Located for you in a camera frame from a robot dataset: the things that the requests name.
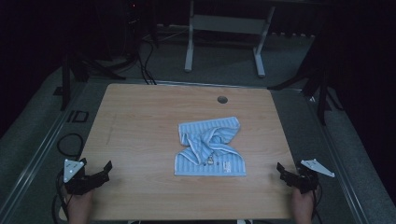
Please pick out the person's left hand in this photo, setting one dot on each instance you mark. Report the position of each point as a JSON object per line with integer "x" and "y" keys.
{"x": 80, "y": 202}

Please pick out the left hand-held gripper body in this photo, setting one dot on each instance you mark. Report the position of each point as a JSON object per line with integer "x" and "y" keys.
{"x": 81, "y": 185}

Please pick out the white metal desk frame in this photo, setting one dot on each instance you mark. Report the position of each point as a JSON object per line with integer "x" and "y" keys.
{"x": 229, "y": 24}

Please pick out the person's right hand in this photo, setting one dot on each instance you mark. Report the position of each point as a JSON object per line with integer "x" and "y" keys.
{"x": 302, "y": 201}

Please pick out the blue striped towel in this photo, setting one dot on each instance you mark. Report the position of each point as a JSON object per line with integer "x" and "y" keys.
{"x": 210, "y": 146}

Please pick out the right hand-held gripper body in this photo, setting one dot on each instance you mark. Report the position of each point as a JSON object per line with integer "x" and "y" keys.
{"x": 306, "y": 182}

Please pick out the black metal stand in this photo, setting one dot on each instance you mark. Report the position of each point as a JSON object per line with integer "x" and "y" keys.
{"x": 66, "y": 84}
{"x": 322, "y": 99}

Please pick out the metal floor rail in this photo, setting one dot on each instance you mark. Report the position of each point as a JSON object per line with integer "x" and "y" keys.
{"x": 339, "y": 174}
{"x": 34, "y": 158}

